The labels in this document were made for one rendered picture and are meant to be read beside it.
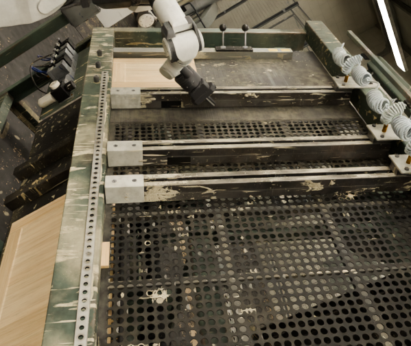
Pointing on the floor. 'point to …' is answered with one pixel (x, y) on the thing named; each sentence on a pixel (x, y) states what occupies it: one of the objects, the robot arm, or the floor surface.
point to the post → (20, 47)
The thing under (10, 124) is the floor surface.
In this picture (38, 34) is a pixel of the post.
